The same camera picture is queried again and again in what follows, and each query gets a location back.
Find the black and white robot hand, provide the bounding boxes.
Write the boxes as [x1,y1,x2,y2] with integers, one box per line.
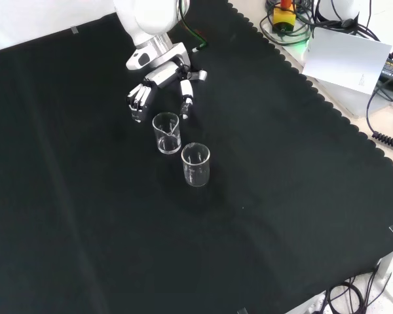
[126,61,208,124]

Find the clear glass beaker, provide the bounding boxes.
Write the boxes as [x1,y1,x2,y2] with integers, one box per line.
[180,142,212,188]
[151,112,181,155]

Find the yellow stop button box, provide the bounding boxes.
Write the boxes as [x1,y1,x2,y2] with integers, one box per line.
[272,0,297,33]

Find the black bench cloth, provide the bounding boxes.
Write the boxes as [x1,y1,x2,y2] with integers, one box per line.
[0,0,393,314]

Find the pale board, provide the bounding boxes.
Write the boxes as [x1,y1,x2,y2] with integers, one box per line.
[301,26,393,96]

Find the pale grey slab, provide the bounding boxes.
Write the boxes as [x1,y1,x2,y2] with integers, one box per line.
[303,73,392,118]

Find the white power strip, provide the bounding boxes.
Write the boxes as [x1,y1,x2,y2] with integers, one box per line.
[294,292,328,314]

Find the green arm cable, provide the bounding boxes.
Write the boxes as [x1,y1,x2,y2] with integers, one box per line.
[178,0,209,54]

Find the coiled black cable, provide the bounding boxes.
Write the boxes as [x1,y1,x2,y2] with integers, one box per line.
[365,81,393,160]

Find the black floor cables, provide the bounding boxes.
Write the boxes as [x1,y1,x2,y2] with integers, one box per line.
[324,268,393,314]

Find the white metal bracket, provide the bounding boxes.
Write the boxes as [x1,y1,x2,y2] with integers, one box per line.
[375,243,393,285]

